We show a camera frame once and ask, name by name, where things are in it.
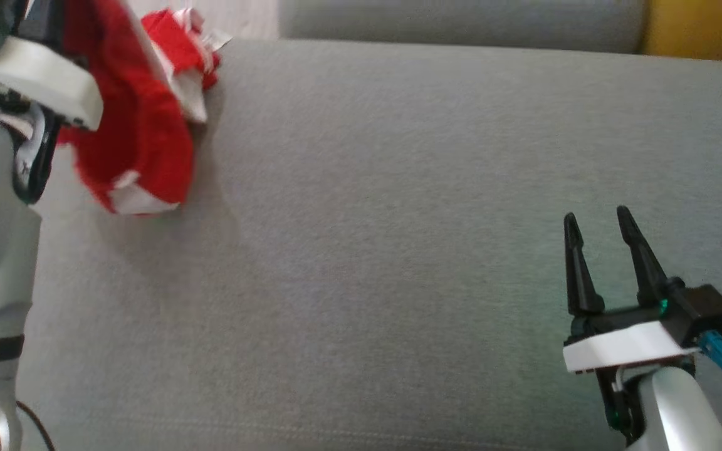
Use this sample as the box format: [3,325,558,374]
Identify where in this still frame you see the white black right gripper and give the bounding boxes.
[563,205,700,376]

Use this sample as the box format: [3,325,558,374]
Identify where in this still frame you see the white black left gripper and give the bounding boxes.
[0,36,105,132]

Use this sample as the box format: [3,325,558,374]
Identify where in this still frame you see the red shorts with white stripe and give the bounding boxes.
[57,0,196,215]

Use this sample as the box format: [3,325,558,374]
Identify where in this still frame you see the red jersey with white sleeves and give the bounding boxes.
[140,8,233,124]

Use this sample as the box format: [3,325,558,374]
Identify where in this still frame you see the large grey sofa seat cushion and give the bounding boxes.
[16,38,722,451]

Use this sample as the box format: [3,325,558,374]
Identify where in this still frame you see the large yellow sofa back cushion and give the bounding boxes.
[642,0,722,62]

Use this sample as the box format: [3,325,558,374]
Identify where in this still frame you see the small grey sofa seat cushion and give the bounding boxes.
[278,0,650,54]

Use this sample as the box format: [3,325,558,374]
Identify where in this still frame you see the black left cable teal plug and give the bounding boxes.
[15,401,56,451]

